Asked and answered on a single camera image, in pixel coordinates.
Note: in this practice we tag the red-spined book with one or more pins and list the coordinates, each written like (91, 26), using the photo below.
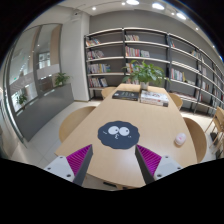
(153, 103)

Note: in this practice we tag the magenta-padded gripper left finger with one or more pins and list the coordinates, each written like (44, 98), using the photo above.
(61, 166)

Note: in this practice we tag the small potted ledge plant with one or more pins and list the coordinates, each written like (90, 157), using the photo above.
(61, 79)
(22, 99)

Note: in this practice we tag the pale pink computer mouse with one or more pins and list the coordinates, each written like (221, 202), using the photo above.
(180, 139)

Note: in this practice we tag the white illustrated cover book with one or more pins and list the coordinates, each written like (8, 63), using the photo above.
(154, 96)

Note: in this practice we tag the group of ceiling lights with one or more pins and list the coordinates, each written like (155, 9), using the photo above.
(157, 6)

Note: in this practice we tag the grey bookshelf unit with books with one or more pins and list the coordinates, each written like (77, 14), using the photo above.
(150, 50)

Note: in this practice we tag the group of slatted wooden chairs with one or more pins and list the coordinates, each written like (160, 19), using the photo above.
(218, 123)

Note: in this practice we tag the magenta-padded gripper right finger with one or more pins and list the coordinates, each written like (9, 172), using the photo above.
(166, 166)

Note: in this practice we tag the black hardcover book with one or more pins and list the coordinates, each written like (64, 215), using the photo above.
(125, 95)

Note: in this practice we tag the dark cartoon-face mouse pad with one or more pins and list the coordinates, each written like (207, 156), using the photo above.
(116, 138)

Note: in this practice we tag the green potted table plant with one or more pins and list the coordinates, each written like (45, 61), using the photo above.
(145, 73)

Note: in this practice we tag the curved wooden chair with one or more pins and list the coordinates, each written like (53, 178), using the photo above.
(75, 121)
(176, 100)
(196, 140)
(108, 91)

